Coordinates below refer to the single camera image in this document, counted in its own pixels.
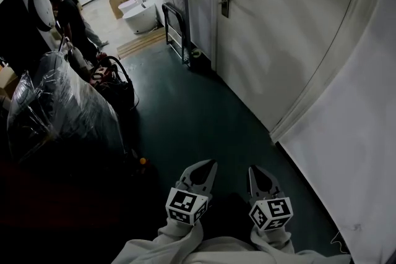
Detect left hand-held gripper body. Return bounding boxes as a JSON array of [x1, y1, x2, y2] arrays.
[[165, 181, 214, 227]]

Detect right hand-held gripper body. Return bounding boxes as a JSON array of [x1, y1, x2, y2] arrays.
[[248, 187, 293, 231]]

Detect person's left forearm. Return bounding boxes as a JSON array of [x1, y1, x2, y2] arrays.
[[153, 215, 205, 257]]

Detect person's right forearm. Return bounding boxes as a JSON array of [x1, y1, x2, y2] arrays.
[[249, 224, 295, 257]]

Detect white door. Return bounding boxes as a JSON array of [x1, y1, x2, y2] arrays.
[[215, 0, 363, 131]]

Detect person's white clothed torso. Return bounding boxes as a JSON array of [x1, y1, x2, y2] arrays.
[[110, 234, 352, 264]]

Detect wooden planks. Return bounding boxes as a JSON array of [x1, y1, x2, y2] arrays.
[[116, 28, 167, 60]]

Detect plastic-wrapped dark bulky object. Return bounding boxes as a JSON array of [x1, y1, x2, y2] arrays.
[[6, 50, 125, 165]]

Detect white round bathtub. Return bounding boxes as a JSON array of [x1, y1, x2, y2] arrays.
[[122, 0, 159, 35]]

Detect folded grey platform trolley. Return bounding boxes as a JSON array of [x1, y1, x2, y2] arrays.
[[158, 0, 202, 68]]

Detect brown cardboard box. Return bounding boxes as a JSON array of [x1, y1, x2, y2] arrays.
[[108, 0, 136, 20]]

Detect small cardboard box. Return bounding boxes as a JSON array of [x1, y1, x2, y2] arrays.
[[0, 62, 20, 100]]

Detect thin white cable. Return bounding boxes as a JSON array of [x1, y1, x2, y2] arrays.
[[329, 230, 348, 255]]

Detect red machine with black hose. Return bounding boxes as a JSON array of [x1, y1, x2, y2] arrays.
[[88, 51, 140, 111]]

